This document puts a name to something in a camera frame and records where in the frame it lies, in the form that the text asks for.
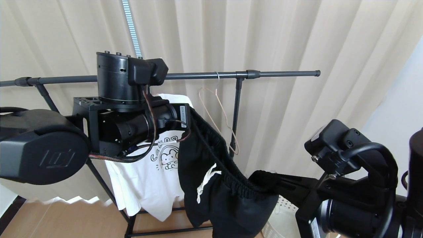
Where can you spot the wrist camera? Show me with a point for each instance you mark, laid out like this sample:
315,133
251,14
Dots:
330,142
148,71

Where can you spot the black shorts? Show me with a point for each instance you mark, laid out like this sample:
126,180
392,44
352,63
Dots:
231,205

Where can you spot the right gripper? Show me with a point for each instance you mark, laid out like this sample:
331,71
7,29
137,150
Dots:
347,211

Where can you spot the white laundry basket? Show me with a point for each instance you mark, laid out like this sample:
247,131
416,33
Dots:
284,218

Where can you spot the beige curtain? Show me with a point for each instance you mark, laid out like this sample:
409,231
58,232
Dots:
264,33

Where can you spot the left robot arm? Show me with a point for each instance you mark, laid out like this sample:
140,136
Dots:
39,148

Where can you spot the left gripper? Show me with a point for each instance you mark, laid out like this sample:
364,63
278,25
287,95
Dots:
165,117

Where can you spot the pink clothes hanger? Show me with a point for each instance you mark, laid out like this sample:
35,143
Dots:
225,116

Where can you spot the white printed t-shirt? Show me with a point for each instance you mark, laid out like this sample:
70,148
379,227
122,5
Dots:
145,188

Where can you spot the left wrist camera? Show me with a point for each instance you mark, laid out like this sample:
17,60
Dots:
148,71

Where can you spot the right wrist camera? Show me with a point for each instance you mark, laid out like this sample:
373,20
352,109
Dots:
330,142

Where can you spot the black clothes rack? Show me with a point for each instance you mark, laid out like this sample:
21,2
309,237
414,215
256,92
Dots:
281,73

